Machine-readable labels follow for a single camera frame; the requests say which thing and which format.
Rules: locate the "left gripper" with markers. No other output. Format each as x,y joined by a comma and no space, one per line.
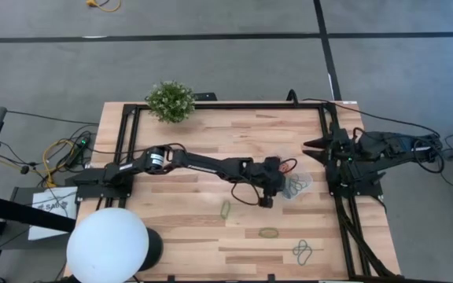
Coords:
271,175

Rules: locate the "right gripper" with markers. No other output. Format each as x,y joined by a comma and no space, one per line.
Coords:
338,147

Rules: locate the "red rubber band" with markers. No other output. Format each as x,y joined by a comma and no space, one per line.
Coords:
285,167

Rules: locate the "teal rubber band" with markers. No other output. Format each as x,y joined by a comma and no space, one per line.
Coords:
289,192
303,251
301,184

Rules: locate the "green rubber band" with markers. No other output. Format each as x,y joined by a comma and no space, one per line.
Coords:
259,232
221,210

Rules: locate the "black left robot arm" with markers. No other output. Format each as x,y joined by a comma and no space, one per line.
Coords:
211,165

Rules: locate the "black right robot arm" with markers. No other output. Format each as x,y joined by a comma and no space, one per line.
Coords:
387,145

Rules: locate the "black curved connector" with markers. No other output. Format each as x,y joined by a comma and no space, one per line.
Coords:
291,98

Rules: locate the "green potted plant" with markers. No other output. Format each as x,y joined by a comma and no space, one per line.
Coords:
171,102

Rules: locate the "white globe lamp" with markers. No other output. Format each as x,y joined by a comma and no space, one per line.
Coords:
108,247

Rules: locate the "black power strip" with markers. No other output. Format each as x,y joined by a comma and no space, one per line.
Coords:
79,151

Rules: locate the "white printed paper sheet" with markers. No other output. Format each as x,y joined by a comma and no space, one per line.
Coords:
65,196

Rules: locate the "black beam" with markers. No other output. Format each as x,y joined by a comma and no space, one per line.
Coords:
14,210

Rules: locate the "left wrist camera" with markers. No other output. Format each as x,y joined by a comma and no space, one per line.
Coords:
266,201

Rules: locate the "black aluminium table frame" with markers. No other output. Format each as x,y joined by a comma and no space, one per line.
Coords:
250,106

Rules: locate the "black bracket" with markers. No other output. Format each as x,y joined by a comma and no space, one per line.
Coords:
207,96

